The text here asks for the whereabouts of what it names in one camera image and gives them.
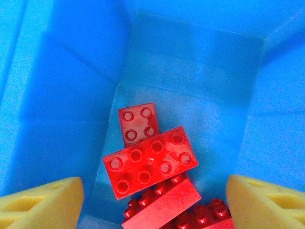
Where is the red flat lego plate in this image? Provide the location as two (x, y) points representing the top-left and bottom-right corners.
(118, 102), (160, 147)
(102, 125), (199, 200)

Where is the blue bin with red legos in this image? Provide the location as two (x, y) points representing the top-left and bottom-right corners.
(0, 0), (305, 229)

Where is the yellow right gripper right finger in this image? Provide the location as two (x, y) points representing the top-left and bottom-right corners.
(225, 174), (305, 229)

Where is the red lego brick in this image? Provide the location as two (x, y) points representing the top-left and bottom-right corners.
(121, 173), (203, 229)
(166, 198), (235, 229)

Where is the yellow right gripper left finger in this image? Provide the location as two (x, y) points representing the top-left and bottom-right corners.
(0, 176), (84, 229)

